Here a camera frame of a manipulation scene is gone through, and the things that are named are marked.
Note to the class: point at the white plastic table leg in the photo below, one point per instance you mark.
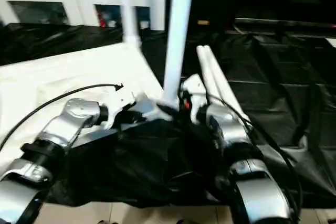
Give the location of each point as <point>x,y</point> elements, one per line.
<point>220,77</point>
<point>130,11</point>
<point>208,77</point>
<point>178,37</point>

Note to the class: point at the white plastic table top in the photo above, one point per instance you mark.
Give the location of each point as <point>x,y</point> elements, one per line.
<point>78,69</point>

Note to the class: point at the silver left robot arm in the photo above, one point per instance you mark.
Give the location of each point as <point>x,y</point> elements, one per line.
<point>76,111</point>

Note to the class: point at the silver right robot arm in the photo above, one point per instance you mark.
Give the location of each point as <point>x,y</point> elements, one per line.
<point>231,127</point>

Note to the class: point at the tan tape piece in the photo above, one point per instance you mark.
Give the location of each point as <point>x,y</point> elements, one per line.
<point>203,22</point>

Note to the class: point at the black plastic sheet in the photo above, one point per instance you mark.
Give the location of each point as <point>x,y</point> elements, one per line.
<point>275,90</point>

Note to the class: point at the red bottle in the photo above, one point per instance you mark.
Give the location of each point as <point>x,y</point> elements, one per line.
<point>102,20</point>

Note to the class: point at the long black pole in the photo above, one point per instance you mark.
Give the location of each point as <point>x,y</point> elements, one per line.
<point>275,23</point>

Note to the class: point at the white flat board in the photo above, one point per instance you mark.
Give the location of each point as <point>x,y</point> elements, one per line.
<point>331,42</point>

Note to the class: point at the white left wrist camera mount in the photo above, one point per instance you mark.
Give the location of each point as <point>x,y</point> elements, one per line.
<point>118,100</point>

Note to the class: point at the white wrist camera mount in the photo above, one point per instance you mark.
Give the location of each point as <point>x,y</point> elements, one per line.
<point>118,100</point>
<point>195,87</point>

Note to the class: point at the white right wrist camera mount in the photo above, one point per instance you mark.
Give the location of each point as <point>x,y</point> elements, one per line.
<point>195,87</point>

